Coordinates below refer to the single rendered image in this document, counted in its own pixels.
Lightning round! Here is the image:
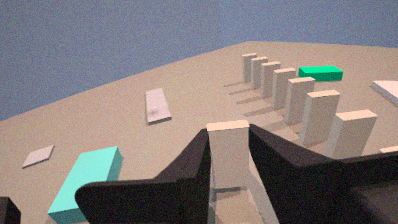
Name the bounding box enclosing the green rectangular block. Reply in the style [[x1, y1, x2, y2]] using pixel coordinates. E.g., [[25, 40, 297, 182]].
[[298, 66, 343, 82]]

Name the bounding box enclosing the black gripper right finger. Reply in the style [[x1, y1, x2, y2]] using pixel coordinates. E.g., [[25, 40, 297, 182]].
[[248, 124, 398, 224]]

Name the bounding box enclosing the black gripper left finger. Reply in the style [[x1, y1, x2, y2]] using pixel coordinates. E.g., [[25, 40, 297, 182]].
[[74, 128, 211, 224]]

